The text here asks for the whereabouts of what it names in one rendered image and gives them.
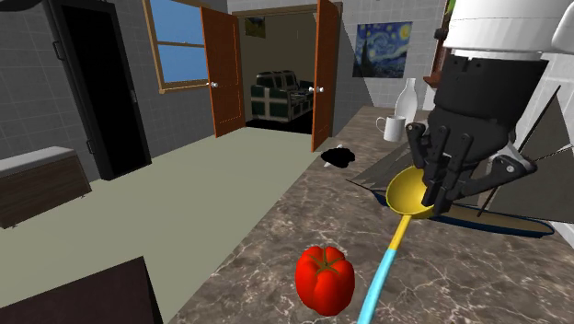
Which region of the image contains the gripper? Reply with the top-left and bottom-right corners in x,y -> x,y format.
405,49 -> 550,215

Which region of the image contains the model sailboat with grey sails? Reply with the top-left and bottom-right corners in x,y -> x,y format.
347,85 -> 574,239

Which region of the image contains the white mug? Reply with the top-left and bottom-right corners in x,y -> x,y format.
375,115 -> 408,144

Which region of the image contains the white bottle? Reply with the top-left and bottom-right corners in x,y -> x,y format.
394,77 -> 419,127

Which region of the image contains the black lumpy object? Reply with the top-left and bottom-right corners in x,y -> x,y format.
320,144 -> 357,169

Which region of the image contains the orange wooden door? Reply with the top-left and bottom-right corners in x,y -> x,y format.
311,0 -> 341,154
200,6 -> 247,139

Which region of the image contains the red bell pepper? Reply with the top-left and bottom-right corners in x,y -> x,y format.
294,245 -> 356,317

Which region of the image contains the dark green checked sofa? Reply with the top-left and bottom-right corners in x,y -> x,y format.
249,69 -> 315,124

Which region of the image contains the wooden framed window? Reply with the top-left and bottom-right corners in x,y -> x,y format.
142,0 -> 212,95

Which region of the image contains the dark brown furniture top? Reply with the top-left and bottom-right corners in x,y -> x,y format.
0,256 -> 166,324

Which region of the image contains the brown cabinet with grey top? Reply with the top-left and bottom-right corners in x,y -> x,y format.
0,145 -> 93,230

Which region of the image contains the yellow ladle with blue handle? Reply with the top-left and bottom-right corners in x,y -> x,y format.
356,165 -> 439,324

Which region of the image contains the starry night wall painting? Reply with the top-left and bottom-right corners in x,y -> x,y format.
351,21 -> 414,80

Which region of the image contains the small dark wall picture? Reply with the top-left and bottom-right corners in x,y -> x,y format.
244,17 -> 267,40

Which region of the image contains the black doorway frame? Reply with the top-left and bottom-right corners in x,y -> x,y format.
43,0 -> 154,181

